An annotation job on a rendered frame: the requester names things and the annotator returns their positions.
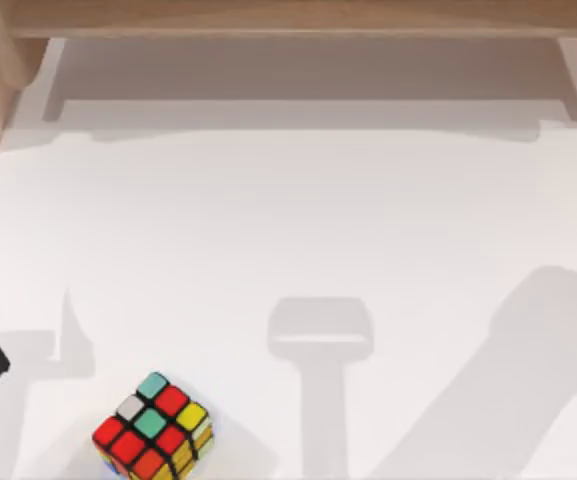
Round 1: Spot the wooden cupboard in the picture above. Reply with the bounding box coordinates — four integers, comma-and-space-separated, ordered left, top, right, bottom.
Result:
0, 0, 577, 123

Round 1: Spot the multicoloured puzzle cube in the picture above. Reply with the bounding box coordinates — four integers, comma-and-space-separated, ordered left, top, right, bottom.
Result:
91, 370, 216, 479

